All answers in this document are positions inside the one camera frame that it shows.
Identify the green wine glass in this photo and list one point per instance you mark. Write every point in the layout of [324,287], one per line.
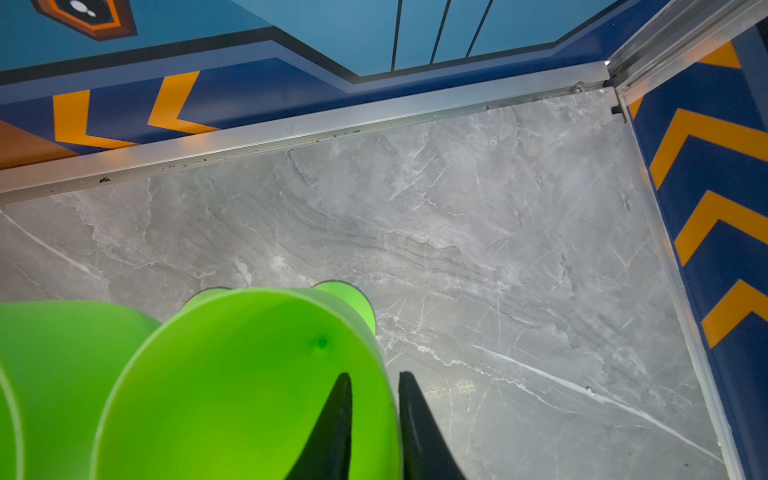
[232,386]
[59,363]

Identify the aluminium corner post right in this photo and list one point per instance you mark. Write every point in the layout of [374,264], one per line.
[682,33]

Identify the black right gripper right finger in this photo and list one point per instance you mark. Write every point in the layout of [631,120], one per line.
[426,454]

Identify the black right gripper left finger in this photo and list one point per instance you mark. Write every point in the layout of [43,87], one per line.
[327,452]

